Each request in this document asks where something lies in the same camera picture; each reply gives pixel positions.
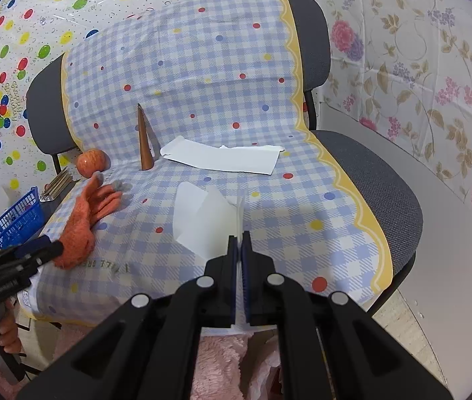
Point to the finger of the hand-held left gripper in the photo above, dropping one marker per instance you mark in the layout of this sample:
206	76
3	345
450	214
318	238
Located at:
32	246
48	252

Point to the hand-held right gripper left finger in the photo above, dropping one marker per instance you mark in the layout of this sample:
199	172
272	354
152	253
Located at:
232	258

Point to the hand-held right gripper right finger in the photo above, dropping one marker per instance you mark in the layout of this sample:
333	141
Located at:
245	266

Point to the orange knitted glove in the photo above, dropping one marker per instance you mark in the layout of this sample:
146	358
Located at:
81	225

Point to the blue plastic basket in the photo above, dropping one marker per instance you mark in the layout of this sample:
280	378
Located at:
15	221

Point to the bundle of wooden sticks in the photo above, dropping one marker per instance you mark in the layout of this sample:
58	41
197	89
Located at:
59	183

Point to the person's pink fluffy pants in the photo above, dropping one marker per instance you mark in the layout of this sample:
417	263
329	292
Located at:
219	362

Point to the red apple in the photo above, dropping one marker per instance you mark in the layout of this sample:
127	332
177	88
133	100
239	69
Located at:
93	162

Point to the long white paper sheet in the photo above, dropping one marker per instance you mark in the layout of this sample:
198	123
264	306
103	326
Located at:
223	158

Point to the brown cone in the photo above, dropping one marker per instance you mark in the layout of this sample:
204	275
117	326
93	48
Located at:
145	146

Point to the grey office chair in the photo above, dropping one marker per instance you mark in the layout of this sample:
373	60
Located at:
365	175

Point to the blue checked dotted cloth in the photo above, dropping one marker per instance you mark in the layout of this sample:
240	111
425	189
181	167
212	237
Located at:
219	91

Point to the balloon printed plastic sheet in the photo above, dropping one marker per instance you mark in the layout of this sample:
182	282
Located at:
52	16

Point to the floral printed plastic sheet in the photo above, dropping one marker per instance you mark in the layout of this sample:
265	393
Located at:
427	71

